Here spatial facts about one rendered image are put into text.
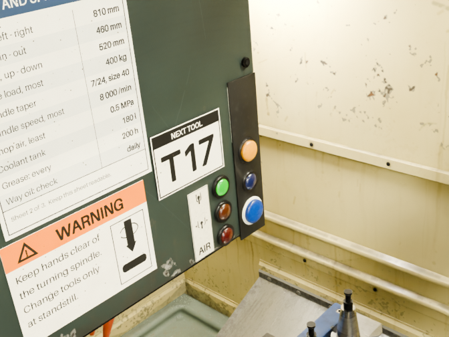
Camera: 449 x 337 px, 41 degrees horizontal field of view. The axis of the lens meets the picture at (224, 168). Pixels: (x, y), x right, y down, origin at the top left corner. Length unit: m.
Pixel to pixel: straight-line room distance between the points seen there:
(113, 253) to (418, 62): 0.92
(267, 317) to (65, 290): 1.33
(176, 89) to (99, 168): 0.11
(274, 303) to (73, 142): 1.42
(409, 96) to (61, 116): 0.99
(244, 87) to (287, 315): 1.25
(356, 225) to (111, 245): 1.10
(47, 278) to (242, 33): 0.32
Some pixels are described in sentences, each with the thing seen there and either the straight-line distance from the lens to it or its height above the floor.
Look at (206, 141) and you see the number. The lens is 0.65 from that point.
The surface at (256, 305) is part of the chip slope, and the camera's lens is 1.91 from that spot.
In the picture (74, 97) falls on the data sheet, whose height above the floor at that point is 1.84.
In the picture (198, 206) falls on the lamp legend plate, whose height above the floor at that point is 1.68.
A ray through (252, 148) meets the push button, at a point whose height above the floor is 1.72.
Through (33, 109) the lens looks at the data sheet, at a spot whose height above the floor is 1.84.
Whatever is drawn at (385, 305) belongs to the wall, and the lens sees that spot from 1.72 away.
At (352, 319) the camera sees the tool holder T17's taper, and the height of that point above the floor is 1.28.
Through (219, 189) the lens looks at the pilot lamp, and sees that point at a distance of 0.68.
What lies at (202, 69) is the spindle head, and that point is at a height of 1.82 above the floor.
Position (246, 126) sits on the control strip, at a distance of 0.70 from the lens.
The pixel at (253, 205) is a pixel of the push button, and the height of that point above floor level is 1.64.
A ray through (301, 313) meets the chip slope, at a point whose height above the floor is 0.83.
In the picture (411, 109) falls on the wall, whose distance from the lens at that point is 1.41.
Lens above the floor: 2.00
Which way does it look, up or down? 25 degrees down
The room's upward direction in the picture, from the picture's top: 5 degrees counter-clockwise
